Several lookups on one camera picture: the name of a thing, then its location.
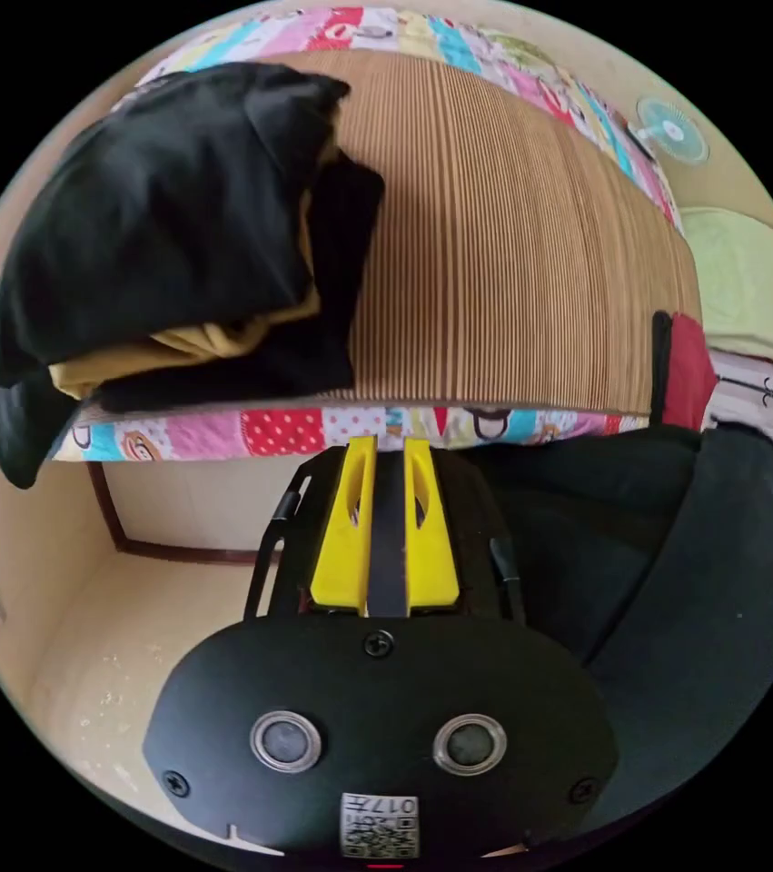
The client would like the pile of clothes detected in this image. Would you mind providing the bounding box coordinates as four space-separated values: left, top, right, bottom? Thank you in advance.
0 61 387 491

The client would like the pale green pillow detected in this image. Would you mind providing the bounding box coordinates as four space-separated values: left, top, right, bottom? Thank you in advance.
679 206 773 380

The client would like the person's body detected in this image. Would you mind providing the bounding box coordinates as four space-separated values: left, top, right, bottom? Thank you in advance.
457 353 773 843

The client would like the pale blue fan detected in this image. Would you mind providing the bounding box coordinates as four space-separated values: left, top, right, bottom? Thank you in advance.
633 94 710 167

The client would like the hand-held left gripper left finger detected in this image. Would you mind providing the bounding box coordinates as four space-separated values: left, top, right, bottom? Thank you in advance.
309 435 379 610

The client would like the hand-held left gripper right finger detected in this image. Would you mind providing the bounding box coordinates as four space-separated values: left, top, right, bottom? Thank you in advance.
403 438 461 612

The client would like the bed with woven mat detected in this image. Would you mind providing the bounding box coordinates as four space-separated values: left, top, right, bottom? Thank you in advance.
52 5 709 568

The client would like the red long sleeve shirt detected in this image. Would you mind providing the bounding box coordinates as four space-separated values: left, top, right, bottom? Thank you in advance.
666 312 719 431

